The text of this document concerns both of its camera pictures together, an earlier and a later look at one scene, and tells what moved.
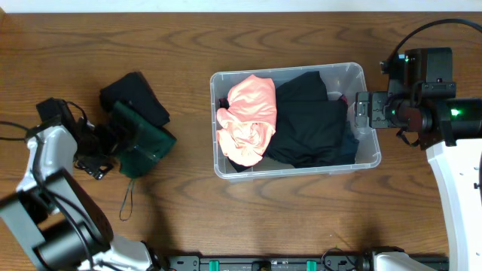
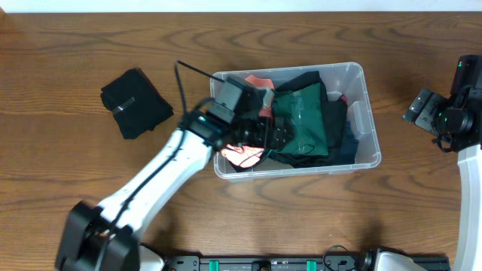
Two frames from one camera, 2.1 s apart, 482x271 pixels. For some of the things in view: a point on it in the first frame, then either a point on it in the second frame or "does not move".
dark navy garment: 347,152 does not move
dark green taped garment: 143,140 to 304,108
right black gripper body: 392,113 to 440,117
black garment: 310,130 does not move
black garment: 135,89 does not move
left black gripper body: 95,144 to 269,132
